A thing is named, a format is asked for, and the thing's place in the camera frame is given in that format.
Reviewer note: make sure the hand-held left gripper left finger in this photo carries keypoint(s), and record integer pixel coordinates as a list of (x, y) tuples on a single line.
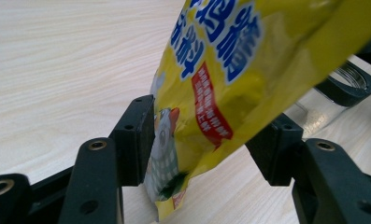
[(133, 140)]

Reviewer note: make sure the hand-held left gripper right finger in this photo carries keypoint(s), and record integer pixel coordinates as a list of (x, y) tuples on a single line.
[(276, 149)]

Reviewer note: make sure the yellow seasoning pouch green cap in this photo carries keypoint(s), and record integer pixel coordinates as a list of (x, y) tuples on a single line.
[(242, 77)]

